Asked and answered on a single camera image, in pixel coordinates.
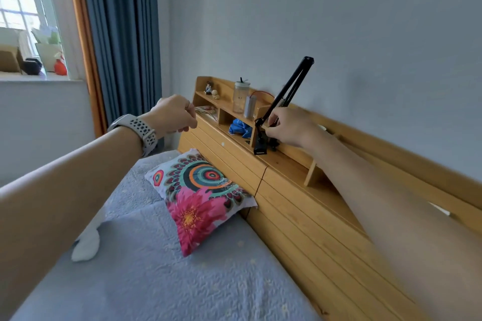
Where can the person's right hand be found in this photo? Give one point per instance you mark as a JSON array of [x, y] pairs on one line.
[[295, 127]]

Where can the printed magazine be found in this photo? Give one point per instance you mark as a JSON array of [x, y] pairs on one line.
[[205, 110]]

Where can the silver cylinder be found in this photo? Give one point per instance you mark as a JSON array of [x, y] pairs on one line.
[[249, 106]]

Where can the white paper bag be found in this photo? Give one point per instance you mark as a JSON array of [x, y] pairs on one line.
[[47, 57]]

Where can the white smartwatch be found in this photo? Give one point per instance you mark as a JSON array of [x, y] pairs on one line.
[[139, 129]]

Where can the person's left hand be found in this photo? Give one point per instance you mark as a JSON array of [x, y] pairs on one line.
[[171, 115]]

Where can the white tube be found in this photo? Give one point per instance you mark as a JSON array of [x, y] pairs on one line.
[[440, 209]]

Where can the small beige figurine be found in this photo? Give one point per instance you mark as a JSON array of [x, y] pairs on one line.
[[215, 95]]

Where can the long white bear plush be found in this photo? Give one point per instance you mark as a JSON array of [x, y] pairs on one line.
[[86, 245]]

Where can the blue plastic bag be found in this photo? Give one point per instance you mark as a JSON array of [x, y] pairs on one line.
[[239, 129]]

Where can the person's right forearm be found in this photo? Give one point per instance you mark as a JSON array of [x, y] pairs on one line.
[[395, 219]]

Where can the cardboard box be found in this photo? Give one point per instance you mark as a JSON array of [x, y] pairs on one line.
[[9, 59]]

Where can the small black object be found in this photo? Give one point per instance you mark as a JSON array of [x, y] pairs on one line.
[[32, 67]]

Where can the person's left forearm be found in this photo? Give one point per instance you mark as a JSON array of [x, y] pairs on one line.
[[56, 200]]

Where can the colourful floral pillow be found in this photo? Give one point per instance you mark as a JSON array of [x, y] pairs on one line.
[[196, 215]]

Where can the red spray bottle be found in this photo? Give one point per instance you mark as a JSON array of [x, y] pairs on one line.
[[60, 68]]

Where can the small dark figurine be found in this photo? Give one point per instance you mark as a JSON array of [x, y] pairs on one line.
[[208, 89]]

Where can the wooden bed with grey sheet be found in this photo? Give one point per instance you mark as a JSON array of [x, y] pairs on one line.
[[150, 275]]

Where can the blue curtain with orange edge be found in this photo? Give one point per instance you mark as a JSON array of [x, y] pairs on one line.
[[120, 31]]

